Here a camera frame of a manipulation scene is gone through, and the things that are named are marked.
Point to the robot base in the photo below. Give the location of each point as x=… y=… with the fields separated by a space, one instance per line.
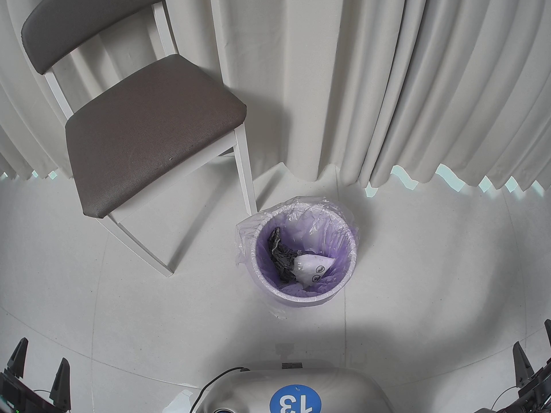
x=344 y=389

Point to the grey white chair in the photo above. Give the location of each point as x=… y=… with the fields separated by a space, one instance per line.
x=150 y=118

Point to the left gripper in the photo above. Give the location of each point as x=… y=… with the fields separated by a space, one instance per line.
x=21 y=396

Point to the white trash bin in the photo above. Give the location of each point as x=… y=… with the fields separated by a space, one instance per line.
x=301 y=298

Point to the white curtain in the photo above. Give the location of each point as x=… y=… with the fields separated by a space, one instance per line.
x=387 y=58

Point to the black plastic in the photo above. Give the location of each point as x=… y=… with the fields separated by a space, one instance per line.
x=280 y=260

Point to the clear printed wrapper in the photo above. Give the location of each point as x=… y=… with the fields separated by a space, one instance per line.
x=312 y=269

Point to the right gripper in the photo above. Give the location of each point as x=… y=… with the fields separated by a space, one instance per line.
x=538 y=394

